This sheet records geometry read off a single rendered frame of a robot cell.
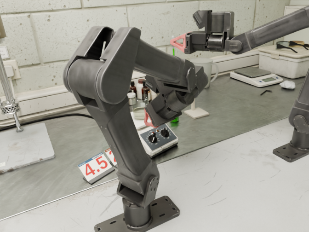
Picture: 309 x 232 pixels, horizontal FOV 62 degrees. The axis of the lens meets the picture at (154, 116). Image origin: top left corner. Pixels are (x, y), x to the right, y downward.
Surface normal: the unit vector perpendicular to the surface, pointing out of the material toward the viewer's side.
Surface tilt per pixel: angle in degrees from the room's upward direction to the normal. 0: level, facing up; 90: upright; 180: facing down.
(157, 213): 0
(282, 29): 93
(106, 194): 0
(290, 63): 94
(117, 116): 103
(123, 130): 92
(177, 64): 81
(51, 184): 0
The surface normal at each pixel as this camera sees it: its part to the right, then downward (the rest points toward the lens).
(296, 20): -0.66, 0.36
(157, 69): 0.79, 0.27
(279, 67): -0.90, 0.28
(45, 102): 0.47, 0.36
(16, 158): -0.05, -0.90
